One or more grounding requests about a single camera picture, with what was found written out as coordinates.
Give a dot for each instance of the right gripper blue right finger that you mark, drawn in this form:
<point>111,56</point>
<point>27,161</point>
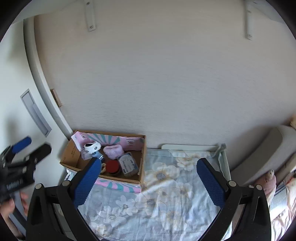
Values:
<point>254,221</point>

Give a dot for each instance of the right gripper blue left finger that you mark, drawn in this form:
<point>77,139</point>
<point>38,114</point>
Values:
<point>43,222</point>

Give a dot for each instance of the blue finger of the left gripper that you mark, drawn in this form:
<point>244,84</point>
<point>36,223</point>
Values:
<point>38,154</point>
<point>12,150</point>

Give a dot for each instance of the white sock with black prints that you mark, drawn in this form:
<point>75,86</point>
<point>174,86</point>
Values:
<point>91,148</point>

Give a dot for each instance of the small blue box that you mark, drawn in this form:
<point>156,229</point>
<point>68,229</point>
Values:
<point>98,155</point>

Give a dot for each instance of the red lid jar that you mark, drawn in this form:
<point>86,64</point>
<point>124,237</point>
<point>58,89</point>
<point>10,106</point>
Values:
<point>113,167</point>

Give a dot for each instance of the pink fluffy sock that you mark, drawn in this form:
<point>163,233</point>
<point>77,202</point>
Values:
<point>114,151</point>

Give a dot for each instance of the clear box with white label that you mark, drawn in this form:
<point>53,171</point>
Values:
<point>128,164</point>

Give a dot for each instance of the clear plastic blister case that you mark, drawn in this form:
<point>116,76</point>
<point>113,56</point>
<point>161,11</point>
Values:
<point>85,155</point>

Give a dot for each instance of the white charger cube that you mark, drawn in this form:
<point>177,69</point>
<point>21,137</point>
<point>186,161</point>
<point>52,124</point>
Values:
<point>103,168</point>

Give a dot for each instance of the person's left hand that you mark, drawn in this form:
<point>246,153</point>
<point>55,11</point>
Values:
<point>9,206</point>

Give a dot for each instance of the small plush toy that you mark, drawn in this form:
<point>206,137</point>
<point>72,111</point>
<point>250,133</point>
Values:
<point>268,183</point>

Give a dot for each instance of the cardboard box with pink liner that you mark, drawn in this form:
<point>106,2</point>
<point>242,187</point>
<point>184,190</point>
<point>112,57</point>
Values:
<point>136,144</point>

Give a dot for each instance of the grey recessed door handle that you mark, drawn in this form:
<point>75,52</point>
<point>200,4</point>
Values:
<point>35,113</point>

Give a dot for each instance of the small wooden wall block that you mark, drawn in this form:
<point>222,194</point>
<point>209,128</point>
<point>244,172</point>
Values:
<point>56,98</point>

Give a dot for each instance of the white bed rail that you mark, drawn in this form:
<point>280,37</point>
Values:
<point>201,150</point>

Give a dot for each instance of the white centre wall bracket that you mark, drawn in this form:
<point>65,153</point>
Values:
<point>90,15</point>

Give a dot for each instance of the white shelf bracket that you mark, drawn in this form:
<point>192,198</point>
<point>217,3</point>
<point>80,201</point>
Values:
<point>262,6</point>

